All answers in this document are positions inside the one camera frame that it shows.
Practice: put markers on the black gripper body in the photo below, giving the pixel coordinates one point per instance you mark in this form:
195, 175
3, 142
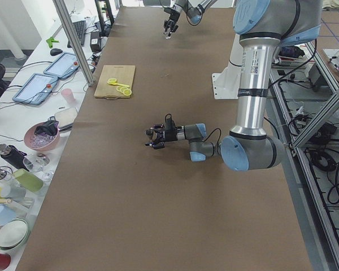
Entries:
174, 16
170, 136

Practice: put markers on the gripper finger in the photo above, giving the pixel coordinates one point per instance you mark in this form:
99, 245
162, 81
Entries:
157, 127
155, 145
166, 26
173, 28

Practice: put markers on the small clear glass cup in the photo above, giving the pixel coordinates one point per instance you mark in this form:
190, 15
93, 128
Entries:
167, 35

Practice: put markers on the steel double jigger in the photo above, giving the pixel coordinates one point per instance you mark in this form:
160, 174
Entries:
150, 133

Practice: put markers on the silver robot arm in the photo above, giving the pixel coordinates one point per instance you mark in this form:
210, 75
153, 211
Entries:
262, 26
194, 14

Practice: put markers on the pink plastic cup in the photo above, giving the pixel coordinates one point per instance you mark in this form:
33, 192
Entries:
67, 94

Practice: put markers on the green tall cup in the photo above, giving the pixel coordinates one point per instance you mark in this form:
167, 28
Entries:
28, 180

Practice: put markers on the light blue cup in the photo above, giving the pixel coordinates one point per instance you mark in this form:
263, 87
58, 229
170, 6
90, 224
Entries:
6, 214

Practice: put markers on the lemon slice at board corner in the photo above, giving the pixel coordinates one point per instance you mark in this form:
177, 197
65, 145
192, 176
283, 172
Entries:
127, 92

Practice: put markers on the bamboo cutting board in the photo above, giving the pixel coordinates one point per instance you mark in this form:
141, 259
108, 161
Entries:
124, 75

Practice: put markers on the black keyboard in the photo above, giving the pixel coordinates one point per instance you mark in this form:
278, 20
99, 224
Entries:
80, 27

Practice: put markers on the white rectangular box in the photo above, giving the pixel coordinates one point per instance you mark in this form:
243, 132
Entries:
65, 118

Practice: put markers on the dark cloth in bowl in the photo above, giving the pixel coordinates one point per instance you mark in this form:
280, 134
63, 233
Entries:
49, 127

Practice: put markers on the far blue teach pendant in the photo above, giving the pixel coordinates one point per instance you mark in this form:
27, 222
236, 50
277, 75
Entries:
63, 67

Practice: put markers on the blue teach pendant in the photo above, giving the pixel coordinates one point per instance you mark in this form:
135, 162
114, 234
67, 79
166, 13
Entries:
63, 67
36, 89

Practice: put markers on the black computer mouse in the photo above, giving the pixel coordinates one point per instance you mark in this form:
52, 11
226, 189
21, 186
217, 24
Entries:
55, 51

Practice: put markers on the pink bowl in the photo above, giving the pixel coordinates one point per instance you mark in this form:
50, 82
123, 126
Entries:
40, 142

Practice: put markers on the clear wine glass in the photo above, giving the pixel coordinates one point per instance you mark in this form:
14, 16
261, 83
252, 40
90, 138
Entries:
36, 162

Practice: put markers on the near blue teach pendant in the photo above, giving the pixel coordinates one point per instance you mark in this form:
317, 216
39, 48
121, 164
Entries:
36, 89

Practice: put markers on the black thermos bottle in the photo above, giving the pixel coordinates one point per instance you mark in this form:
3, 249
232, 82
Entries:
13, 156

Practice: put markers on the grey green bowl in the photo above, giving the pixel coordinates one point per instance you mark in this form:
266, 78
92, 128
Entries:
14, 234

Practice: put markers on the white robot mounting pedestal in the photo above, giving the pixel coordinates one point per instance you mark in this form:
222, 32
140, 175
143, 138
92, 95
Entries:
225, 84

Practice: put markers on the aluminium frame post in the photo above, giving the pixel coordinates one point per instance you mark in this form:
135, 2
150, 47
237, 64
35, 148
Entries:
73, 39

